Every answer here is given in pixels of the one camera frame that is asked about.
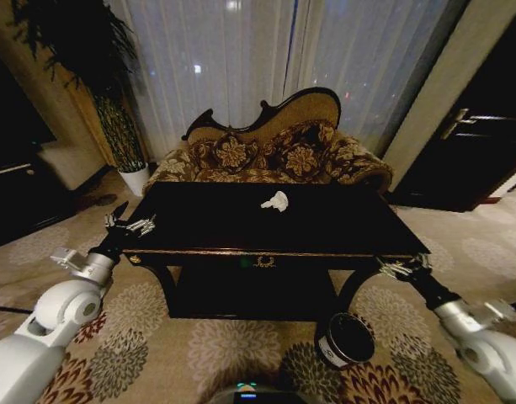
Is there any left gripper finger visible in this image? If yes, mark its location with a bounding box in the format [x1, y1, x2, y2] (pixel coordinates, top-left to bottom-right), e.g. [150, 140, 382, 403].
[125, 214, 158, 238]
[104, 200, 130, 229]

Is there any round black trash bin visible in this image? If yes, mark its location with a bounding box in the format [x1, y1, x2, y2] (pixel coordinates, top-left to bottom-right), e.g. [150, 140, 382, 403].
[314, 311, 376, 371]

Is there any white plant pot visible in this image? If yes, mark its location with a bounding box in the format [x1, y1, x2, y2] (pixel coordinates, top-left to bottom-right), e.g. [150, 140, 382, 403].
[115, 164, 152, 198]

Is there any dark low cabinet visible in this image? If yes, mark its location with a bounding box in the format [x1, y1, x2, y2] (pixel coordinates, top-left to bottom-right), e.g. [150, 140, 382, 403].
[0, 155, 81, 252]

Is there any black wooden coffee table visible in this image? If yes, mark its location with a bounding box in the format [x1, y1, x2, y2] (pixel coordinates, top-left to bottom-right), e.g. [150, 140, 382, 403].
[121, 180, 431, 322]

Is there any dark wooden door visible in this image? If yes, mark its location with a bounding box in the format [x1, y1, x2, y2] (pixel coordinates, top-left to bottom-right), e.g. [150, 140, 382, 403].
[390, 0, 516, 214]

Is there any square floral cushion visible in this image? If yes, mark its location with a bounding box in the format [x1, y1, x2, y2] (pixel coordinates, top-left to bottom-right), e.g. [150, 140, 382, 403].
[212, 132, 261, 171]
[276, 141, 327, 178]

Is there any dark television screen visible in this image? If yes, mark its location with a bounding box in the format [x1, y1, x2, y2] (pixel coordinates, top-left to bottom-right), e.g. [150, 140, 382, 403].
[0, 44, 58, 170]

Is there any crumpled white tissue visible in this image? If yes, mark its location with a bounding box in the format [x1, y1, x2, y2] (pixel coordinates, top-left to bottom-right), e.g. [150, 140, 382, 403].
[260, 190, 290, 212]

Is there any tall dark green plant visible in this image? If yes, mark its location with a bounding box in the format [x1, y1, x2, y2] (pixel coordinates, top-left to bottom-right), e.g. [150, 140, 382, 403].
[8, 0, 150, 174]

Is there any floral brown carved sofa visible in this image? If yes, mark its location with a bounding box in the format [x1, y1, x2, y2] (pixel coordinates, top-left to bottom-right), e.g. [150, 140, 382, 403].
[142, 87, 394, 195]

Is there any sheer white curtain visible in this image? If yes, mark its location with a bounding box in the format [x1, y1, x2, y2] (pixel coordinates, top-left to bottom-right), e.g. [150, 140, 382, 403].
[108, 0, 471, 163]

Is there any thin black floor cable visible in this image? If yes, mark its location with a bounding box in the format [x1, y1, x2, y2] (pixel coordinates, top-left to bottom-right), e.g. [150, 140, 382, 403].
[0, 275, 35, 315]

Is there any silver door handle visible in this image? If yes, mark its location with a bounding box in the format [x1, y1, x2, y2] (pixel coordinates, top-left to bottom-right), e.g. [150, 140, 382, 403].
[439, 108, 480, 141]

